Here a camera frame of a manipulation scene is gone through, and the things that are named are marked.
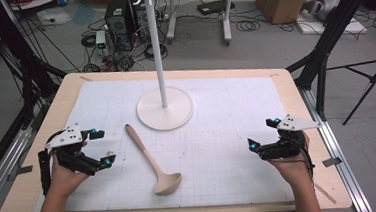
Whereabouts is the black metal frame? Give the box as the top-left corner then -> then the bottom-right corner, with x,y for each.
0,0 -> 72,133
281,0 -> 376,125

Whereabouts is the white hook rack stand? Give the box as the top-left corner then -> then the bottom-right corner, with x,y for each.
120,0 -> 198,135

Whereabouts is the coiled black cable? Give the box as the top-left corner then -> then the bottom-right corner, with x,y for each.
234,18 -> 263,34

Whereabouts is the person's right hand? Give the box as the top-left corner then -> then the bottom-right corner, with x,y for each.
265,131 -> 317,189

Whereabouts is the beige ladle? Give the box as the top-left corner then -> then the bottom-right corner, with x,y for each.
124,120 -> 184,199

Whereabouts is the black wrist strap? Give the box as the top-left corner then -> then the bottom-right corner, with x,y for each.
37,149 -> 54,197

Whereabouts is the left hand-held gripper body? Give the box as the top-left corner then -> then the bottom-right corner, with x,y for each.
43,121 -> 104,180

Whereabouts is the small grey power box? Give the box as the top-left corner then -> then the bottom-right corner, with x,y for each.
94,30 -> 108,50

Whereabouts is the grey rounded appliance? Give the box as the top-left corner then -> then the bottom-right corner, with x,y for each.
301,0 -> 346,24

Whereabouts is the black computer tower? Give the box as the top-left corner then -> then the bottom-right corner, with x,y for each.
102,0 -> 140,54

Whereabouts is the white flat board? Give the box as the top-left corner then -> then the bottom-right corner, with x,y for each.
295,8 -> 369,40

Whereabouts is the white grid mat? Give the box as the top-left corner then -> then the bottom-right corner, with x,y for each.
25,66 -> 296,212

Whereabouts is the flat black device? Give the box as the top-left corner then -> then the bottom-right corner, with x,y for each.
196,0 -> 237,17

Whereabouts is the grey metal bracket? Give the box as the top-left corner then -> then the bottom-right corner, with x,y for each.
321,155 -> 344,169
5,164 -> 35,183

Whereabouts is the white metal stand leg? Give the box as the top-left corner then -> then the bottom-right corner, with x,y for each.
220,0 -> 240,47
164,6 -> 180,45

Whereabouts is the aluminium rail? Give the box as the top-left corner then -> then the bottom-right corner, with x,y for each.
298,83 -> 374,212
0,125 -> 41,212

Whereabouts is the person's left hand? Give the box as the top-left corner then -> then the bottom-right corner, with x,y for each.
43,140 -> 93,200

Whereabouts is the thin wooden stick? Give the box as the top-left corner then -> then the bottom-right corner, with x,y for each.
314,181 -> 338,207

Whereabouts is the black tripod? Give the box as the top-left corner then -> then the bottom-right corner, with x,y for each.
325,52 -> 376,128

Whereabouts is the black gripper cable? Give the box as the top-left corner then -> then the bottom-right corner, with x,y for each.
286,133 -> 317,190

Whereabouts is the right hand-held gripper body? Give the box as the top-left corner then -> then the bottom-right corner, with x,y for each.
254,111 -> 325,162

